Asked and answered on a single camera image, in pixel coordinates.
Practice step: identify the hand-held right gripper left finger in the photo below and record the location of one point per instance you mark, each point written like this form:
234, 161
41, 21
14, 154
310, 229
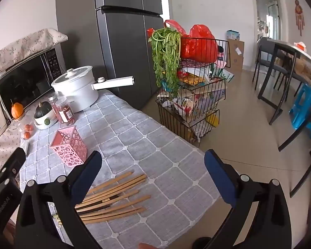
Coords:
89, 176

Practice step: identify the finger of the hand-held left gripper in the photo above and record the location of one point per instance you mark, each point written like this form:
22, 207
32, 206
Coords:
14, 162

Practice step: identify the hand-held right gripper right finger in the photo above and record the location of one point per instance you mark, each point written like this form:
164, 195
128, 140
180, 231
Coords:
217, 176

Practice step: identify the bunch of bamboo chopsticks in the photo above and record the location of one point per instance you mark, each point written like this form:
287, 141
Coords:
119, 189

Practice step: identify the pink perforated utensil holder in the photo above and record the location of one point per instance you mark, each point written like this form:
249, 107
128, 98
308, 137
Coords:
72, 147

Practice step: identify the person's right hand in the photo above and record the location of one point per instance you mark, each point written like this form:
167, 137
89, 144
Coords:
147, 246

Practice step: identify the white pocket router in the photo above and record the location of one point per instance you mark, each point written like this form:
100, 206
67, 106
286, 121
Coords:
24, 147

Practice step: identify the small tangerine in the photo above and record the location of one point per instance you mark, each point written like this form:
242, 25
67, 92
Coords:
29, 128
27, 134

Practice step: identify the white ceramic bowl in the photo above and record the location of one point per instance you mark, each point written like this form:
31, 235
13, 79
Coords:
41, 124

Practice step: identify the large orange fruit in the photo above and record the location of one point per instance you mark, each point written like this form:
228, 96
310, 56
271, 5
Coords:
17, 111

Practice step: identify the yellow packet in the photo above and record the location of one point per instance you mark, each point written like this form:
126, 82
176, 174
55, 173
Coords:
212, 119

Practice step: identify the dark green squash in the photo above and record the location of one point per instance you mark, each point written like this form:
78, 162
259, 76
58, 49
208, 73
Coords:
42, 110

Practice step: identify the grey checked tablecloth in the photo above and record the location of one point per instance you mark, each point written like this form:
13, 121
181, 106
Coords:
145, 147

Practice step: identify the jar of red berries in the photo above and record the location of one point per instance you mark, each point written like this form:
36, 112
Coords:
53, 106

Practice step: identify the jar of brown spice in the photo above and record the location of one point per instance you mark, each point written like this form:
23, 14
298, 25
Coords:
65, 111

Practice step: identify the black microwave oven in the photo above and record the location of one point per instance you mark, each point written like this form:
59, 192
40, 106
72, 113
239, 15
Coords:
23, 83

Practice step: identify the white electric cooking pot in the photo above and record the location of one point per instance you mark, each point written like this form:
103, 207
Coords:
77, 90

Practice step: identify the blue plastic stool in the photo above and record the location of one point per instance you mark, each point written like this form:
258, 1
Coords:
304, 103

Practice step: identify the floral dust cover cloth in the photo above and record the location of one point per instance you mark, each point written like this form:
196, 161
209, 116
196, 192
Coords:
28, 44

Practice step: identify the brown cardboard box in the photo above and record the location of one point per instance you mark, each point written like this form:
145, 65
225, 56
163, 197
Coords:
235, 57

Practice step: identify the black chair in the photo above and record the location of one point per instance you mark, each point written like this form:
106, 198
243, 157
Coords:
265, 63
287, 74

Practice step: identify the bunch of green vegetables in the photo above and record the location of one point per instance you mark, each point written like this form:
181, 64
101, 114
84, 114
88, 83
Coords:
165, 57

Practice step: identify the red plastic bag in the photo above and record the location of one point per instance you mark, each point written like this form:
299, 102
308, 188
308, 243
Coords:
199, 44
172, 24

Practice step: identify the dark grey refrigerator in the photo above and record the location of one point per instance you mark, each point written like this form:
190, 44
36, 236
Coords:
124, 44

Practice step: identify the blue printed box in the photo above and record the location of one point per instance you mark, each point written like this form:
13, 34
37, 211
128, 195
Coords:
233, 35

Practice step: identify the dining table with black legs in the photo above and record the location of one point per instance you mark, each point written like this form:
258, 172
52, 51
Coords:
295, 49

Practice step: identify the orange packet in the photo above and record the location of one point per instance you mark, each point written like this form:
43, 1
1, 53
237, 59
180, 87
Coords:
300, 46

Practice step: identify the glass door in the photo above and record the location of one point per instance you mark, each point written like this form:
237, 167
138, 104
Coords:
272, 13

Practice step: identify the red hanging wall ornament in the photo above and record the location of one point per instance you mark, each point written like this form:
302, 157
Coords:
299, 13

